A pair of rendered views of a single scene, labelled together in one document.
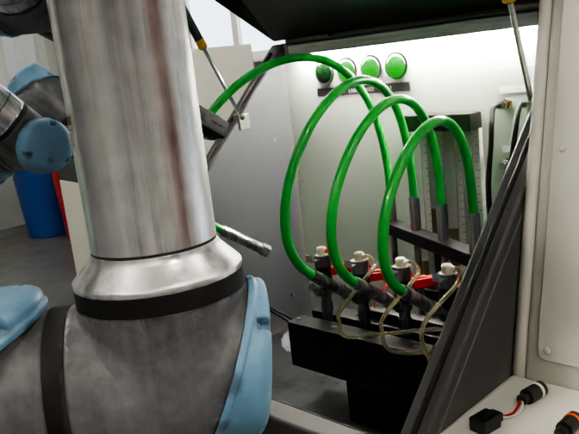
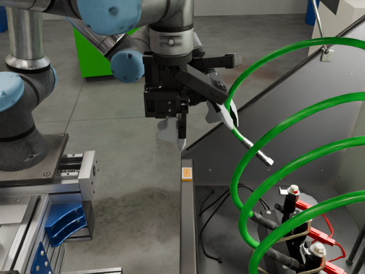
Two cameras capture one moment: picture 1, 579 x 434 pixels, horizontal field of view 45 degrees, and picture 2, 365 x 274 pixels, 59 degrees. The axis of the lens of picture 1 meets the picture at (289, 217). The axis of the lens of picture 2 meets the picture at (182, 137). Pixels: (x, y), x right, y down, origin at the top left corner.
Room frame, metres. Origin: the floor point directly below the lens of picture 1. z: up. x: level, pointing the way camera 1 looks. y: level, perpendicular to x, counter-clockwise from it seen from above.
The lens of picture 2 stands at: (0.56, -0.25, 1.60)
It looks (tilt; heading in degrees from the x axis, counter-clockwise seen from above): 33 degrees down; 45
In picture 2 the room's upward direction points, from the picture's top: straight up
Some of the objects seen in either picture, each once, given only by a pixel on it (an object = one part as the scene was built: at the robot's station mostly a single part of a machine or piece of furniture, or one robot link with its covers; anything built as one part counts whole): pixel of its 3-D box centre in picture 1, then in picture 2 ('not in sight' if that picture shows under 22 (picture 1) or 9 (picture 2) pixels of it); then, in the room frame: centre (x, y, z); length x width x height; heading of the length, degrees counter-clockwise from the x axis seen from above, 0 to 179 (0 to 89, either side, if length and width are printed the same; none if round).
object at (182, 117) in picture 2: not in sight; (181, 117); (0.94, 0.13, 1.29); 0.05 x 0.02 x 0.09; 45
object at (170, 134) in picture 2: not in sight; (171, 135); (0.93, 0.15, 1.24); 0.06 x 0.03 x 0.09; 135
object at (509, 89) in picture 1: (529, 161); not in sight; (1.14, -0.40, 1.21); 0.13 x 0.03 x 0.31; 45
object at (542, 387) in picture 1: (510, 406); not in sight; (0.74, -0.23, 0.99); 0.12 x 0.02 x 0.02; 125
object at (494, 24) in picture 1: (398, 37); not in sight; (1.31, -0.23, 1.43); 0.54 x 0.03 x 0.02; 45
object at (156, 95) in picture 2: not in sight; (168, 83); (0.94, 0.16, 1.35); 0.09 x 0.08 x 0.12; 135
